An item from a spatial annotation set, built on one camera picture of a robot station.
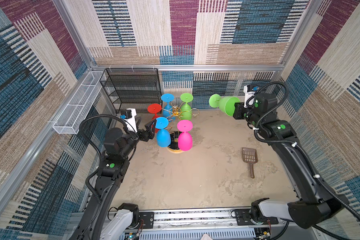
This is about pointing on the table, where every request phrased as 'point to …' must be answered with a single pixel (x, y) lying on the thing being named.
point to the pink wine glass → (185, 139)
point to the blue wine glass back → (167, 97)
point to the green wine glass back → (186, 111)
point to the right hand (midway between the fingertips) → (236, 106)
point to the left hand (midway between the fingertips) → (148, 116)
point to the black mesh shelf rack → (134, 88)
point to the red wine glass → (155, 108)
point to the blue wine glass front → (163, 136)
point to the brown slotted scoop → (250, 156)
